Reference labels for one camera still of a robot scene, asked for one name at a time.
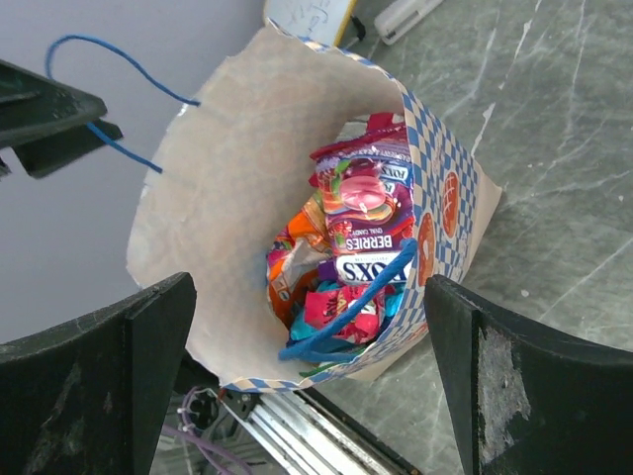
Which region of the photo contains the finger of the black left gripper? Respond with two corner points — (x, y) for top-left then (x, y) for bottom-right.
(13, 124), (107, 179)
(1, 61), (107, 147)

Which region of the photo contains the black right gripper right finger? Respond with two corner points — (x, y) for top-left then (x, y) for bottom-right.
(424, 275), (632, 474)

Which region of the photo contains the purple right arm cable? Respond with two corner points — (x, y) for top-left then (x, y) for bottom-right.
(160, 385), (253, 475)

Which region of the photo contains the red small snack packet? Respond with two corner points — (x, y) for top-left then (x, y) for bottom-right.
(304, 282), (386, 344)

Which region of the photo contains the white marker eraser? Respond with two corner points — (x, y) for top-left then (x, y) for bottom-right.
(374, 0), (443, 46)

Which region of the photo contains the purple Fox's berries candy bag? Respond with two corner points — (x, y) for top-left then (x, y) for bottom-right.
(311, 114), (415, 285)

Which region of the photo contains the orange snack packet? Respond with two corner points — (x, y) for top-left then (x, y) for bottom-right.
(267, 190), (332, 329)

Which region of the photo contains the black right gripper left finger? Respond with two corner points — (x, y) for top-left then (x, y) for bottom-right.
(1, 272), (197, 474)

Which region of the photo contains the checkered blue paper bag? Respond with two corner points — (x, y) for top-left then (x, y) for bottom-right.
(127, 26), (501, 393)

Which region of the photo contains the aluminium rail frame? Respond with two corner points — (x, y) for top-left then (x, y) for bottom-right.
(157, 383), (421, 475)

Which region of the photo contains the yellow framed whiteboard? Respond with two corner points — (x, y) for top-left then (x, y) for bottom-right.
(263, 0), (367, 47)

